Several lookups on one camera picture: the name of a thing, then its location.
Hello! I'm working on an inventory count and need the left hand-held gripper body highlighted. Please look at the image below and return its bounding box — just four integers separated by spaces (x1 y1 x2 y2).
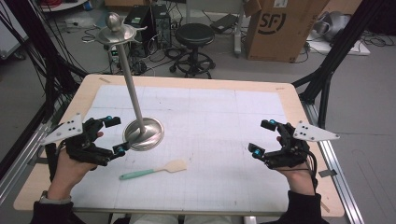
40 113 115 167

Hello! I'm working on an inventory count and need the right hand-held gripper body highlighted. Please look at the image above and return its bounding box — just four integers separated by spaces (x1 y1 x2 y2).
262 120 341 171

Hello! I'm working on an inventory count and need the silver metal utensil stand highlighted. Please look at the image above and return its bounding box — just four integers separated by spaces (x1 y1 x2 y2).
94 11 165 152

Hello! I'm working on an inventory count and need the wooden spatula with green handle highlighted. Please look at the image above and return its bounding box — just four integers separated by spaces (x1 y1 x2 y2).
119 159 188 181

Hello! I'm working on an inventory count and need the person's right hand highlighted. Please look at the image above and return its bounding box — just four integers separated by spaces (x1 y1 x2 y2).
275 135 317 196

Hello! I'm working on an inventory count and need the person's left hand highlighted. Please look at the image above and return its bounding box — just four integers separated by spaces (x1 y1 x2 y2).
46 130 105 201

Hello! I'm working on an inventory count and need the white gridded mat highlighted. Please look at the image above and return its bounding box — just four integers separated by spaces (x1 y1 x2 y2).
70 84 290 215

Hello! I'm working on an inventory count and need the small box with green display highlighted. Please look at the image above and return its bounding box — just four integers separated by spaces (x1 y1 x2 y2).
106 46 121 65

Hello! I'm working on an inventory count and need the grey wristwatch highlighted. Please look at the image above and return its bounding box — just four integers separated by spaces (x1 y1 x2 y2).
39 189 73 205

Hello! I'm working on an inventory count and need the brown cardboard box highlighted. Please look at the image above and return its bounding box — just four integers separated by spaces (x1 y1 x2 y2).
244 0 332 63

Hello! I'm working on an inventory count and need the black computer tower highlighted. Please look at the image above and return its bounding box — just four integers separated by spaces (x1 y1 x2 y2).
123 4 154 60
151 3 173 49

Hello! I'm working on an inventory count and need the white flat board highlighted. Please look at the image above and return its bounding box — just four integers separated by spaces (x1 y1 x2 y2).
306 32 372 57

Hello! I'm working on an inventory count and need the black flat device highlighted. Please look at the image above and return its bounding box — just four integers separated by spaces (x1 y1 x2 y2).
209 13 240 35

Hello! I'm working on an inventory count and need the black round stool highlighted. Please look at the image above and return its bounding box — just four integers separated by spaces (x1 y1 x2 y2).
169 22 217 79

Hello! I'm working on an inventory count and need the grey rounded device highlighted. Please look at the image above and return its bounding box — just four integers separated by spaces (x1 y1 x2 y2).
312 10 353 44

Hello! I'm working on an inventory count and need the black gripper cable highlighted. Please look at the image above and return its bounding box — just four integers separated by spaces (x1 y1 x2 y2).
305 150 319 191

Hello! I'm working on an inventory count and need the black gripper strap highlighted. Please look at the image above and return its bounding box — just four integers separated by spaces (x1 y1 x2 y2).
44 142 61 182

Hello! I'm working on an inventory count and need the aluminium rail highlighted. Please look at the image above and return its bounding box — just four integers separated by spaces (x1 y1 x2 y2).
0 120 53 204
300 101 366 224

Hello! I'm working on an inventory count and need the black metal frame stand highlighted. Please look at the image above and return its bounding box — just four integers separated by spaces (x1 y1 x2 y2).
291 0 389 130
0 0 90 181

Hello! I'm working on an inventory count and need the white metal post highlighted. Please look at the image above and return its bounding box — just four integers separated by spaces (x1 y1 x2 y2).
233 0 246 59

